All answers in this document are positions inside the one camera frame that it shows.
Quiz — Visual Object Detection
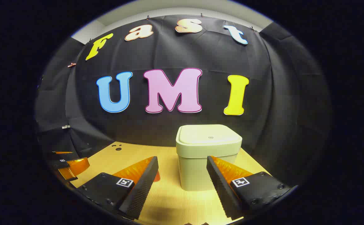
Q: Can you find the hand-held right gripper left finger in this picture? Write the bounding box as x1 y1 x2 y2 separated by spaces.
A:
77 156 159 220

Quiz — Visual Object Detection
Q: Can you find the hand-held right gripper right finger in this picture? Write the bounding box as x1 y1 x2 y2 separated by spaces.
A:
206 156 298 220

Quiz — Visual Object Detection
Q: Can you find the pale green desktop garbage bin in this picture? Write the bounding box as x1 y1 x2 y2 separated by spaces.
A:
176 124 243 192

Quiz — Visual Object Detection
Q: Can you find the wooden desktop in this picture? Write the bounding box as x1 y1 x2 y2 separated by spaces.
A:
70 141 270 225

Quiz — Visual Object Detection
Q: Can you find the black backdrop cloth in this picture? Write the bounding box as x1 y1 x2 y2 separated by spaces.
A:
35 14 331 188

